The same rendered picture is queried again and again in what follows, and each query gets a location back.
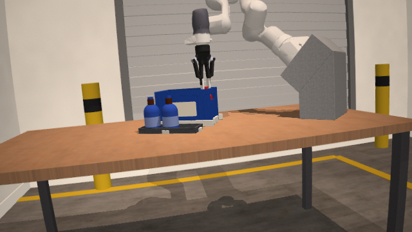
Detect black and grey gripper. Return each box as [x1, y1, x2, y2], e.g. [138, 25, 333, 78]
[191, 44, 216, 89]

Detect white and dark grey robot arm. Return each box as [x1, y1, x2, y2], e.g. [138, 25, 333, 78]
[184, 0, 309, 66]

